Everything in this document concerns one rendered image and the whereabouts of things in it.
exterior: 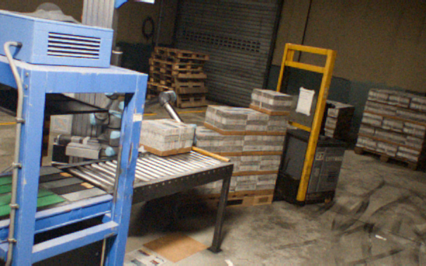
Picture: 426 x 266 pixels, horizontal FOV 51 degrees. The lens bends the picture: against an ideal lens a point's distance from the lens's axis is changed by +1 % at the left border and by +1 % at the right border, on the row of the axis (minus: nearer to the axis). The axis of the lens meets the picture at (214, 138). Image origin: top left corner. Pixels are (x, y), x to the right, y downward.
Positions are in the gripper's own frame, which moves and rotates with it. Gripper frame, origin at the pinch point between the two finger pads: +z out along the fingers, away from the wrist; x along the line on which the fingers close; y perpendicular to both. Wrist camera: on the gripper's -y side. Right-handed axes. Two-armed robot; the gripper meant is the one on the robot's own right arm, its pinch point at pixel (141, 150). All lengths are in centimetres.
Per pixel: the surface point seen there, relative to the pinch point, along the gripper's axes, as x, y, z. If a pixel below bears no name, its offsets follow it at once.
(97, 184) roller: -44, -1, -81
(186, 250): -45, -79, 23
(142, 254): -29, -79, -13
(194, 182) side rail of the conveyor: -62, -7, -4
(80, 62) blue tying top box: -65, 77, -118
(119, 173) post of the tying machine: -77, 19, -95
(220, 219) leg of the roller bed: -62, -49, 42
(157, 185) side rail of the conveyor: -63, -2, -46
